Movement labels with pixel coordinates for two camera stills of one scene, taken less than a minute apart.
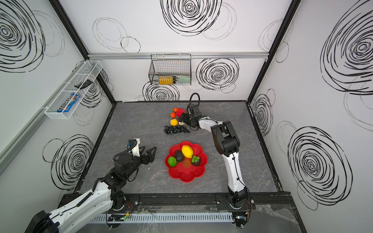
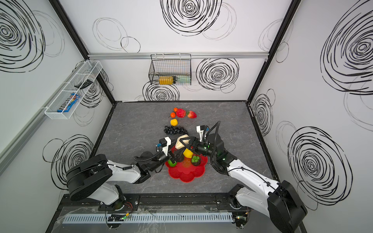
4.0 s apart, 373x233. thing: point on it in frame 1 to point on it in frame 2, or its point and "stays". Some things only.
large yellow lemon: [187, 151] stays
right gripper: [187, 119] to [194, 140]
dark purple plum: [195, 160] stays
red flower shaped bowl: [184, 170] stays
